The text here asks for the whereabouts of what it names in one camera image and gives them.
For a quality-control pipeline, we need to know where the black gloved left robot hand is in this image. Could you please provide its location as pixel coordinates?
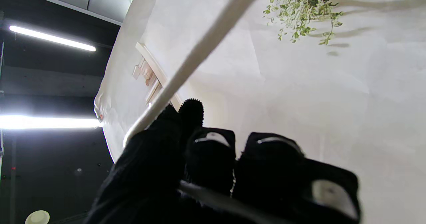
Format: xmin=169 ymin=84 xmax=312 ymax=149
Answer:
xmin=85 ymin=99 xmax=361 ymax=224

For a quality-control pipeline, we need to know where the white round cap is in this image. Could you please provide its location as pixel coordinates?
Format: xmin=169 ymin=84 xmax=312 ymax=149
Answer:
xmin=25 ymin=210 xmax=50 ymax=224

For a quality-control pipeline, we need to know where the printed kitchen backdrop cloth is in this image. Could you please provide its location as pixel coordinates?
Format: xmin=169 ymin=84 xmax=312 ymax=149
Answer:
xmin=94 ymin=0 xmax=426 ymax=224

